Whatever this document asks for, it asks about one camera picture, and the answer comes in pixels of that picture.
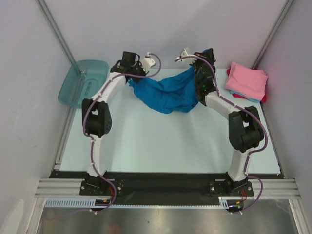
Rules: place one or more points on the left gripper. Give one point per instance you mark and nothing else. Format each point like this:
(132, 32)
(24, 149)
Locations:
(139, 64)

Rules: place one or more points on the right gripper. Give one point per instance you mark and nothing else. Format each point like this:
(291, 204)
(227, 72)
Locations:
(198, 72)

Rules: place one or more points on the teal translucent plastic bin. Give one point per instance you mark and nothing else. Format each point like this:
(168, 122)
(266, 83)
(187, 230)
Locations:
(83, 80)

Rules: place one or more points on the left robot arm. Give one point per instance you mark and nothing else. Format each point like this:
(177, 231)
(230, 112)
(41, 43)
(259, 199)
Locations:
(96, 116)

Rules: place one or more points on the right aluminium frame post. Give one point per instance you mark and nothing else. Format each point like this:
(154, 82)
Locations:
(273, 32)

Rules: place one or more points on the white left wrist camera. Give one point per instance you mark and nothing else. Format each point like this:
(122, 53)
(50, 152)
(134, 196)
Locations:
(147, 63)

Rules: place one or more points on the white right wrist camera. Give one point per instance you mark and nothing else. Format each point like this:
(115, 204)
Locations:
(186, 57)

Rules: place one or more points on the light blue folded t-shirt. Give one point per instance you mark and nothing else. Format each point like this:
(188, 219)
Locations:
(239, 95)

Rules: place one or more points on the white slotted cable duct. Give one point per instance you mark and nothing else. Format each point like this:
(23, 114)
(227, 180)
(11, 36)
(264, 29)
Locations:
(88, 203)

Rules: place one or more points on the aluminium front rail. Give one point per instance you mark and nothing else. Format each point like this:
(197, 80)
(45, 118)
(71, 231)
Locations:
(67, 187)

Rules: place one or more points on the aluminium frame post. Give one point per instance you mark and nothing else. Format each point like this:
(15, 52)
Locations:
(55, 29)
(273, 32)

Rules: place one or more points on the pink folded t-shirt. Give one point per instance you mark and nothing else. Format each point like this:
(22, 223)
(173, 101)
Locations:
(246, 80)

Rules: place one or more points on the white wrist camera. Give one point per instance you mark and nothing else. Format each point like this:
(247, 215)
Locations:
(147, 63)
(186, 57)

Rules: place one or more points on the left aluminium frame post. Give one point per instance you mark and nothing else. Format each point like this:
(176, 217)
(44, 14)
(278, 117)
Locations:
(55, 29)

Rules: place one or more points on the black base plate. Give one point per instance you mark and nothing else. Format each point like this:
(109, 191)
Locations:
(165, 188)

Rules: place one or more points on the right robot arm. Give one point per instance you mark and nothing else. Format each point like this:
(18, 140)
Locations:
(247, 134)

